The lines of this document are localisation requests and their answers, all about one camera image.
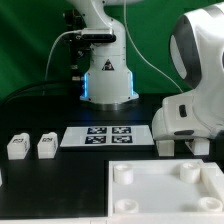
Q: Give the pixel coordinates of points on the white square tabletop tray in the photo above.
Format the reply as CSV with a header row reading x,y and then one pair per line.
x,y
155,186

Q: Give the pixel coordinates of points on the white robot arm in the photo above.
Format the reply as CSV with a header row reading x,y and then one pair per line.
x,y
197,52

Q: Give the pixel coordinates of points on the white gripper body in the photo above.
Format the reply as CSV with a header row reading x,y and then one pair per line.
x,y
176,120

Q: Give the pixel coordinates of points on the white block left edge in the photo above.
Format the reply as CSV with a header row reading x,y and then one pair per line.
x,y
0,178

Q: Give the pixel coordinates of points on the white marker tag sheet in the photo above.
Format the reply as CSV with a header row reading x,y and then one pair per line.
x,y
107,136

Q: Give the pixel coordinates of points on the white L-shaped obstacle block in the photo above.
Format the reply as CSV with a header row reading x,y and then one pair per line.
x,y
213,179

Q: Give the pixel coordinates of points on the black camera on stand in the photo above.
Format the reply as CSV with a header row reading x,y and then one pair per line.
x,y
77,46

